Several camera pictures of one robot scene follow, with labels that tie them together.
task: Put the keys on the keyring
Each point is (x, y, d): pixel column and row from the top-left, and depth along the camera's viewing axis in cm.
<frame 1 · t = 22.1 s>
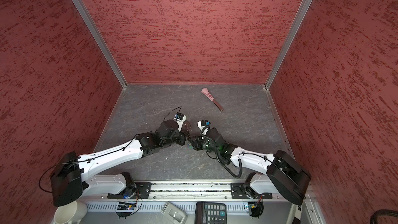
left hand: (187, 135, 80), fingers closed
right hand: (186, 143, 78), fingers closed
pink handled knife: (205, 91, 116), point 3 cm above the table

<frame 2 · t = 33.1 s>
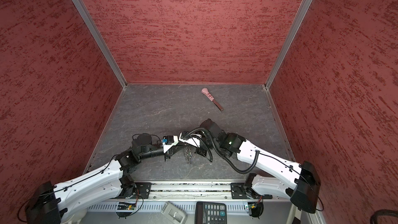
left hand: (184, 147, 72), fingers closed
right hand: (188, 147, 70), fingers closed
the named things where they were.

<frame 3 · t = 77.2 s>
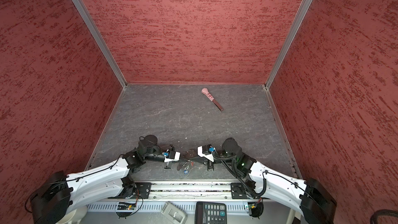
left hand: (186, 160, 71), fingers closed
right hand: (190, 162, 67), fingers closed
the named things where they were.

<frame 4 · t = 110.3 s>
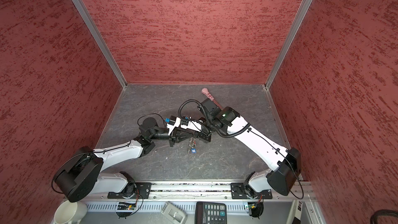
left hand: (191, 137, 72), fingers closed
right hand: (195, 137, 71), fingers closed
blue key tag: (194, 150, 76), point 14 cm above the table
the other named things where they were.

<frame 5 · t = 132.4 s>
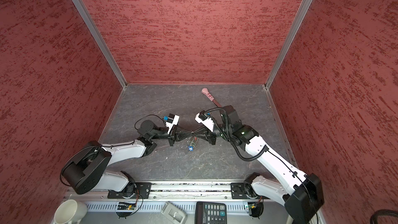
left hand: (192, 136, 70), fingers closed
right hand: (195, 136, 69), fingers closed
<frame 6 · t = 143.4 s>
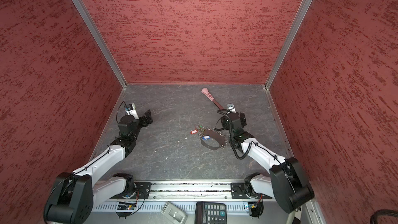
left hand: (143, 114, 87), fingers open
right hand: (231, 117, 88), fingers open
blue key tag: (206, 137, 94), on the table
red key tag key: (194, 131, 97), on the table
the other named things where they were.

